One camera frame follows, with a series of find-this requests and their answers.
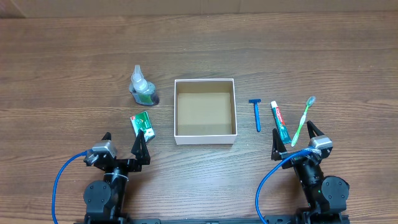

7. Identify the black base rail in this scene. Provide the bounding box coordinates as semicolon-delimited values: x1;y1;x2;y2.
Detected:
74;214;351;224

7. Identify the clear soap pump bottle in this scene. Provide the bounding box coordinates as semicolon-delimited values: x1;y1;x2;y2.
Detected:
129;65;160;106

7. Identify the green red toothpaste tube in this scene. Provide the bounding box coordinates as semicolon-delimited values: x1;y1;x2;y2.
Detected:
271;101;292;144

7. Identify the green white soap packet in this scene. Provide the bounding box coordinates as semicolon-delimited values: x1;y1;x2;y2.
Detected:
130;111;155;142

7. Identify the green clear toothbrush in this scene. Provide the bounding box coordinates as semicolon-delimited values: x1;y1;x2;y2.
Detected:
291;96;316;147

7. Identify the white cardboard box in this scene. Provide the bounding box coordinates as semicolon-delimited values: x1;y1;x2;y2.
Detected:
174;78;238;145

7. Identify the left blue cable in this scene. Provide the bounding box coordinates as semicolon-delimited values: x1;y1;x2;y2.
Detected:
51;150;89;224

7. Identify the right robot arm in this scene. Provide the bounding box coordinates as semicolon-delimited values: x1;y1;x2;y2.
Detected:
264;121;349;224

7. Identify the blue cable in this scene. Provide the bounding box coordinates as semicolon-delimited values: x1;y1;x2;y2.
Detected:
255;148;315;224
51;150;89;224

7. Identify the blue disposable razor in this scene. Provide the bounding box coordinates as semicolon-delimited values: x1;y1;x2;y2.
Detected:
249;99;261;132

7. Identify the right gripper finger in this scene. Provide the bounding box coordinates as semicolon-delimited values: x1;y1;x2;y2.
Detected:
307;120;324;139
271;128;287;161

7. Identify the right blue cable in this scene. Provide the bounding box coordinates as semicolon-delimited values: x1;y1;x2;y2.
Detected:
255;148;315;224

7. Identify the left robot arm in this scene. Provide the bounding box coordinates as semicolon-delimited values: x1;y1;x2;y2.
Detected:
83;130;150;223

